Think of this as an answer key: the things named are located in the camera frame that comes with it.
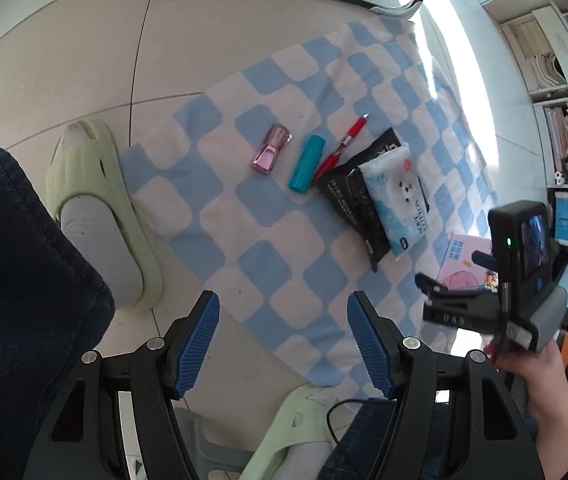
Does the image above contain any red pen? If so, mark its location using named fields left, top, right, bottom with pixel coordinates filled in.
left=312, top=114, right=371, bottom=181

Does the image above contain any pink nail polish bottle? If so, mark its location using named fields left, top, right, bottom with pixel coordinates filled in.
left=250, top=124, right=293, bottom=175

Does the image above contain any person's right hand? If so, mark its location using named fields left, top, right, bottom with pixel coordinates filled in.
left=484, top=339, right=568, bottom=417

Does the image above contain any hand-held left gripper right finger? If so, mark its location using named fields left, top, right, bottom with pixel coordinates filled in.
left=346, top=290, right=547, bottom=480

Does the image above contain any person's right leg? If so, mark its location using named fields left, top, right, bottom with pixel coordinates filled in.
left=326, top=397, right=444, bottom=480

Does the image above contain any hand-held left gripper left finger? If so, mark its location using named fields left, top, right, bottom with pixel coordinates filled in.
left=21, top=290, right=221, bottom=480

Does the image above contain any teal tube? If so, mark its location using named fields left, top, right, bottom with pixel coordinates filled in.
left=288, top=135, right=325, bottom=193

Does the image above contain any person's right forearm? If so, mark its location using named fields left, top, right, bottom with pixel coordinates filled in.
left=521, top=407, right=568, bottom=448

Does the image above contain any light green slipper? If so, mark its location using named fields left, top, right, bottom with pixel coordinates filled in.
left=45, top=119, right=165, bottom=311
left=246, top=385, right=345, bottom=480

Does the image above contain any blue tissue pack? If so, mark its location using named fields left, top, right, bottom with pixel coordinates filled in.
left=359, top=142, right=432, bottom=258

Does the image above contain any person's left leg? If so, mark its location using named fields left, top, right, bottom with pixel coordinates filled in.
left=0, top=147, right=145, bottom=480

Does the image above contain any blue white checkered blanket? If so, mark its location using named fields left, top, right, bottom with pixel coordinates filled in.
left=119, top=17, right=502, bottom=388

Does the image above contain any black packet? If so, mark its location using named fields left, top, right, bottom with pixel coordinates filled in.
left=316, top=127, right=432, bottom=272

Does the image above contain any pink doughnut print box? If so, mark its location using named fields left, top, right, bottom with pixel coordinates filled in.
left=436, top=232, right=499, bottom=293

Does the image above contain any person's leg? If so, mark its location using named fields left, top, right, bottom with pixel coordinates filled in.
left=0, top=147, right=145, bottom=480
left=326, top=397, right=444, bottom=480

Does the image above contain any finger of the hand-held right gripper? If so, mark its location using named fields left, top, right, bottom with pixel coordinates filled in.
left=416, top=273, right=504, bottom=334
left=471, top=251, right=499, bottom=271

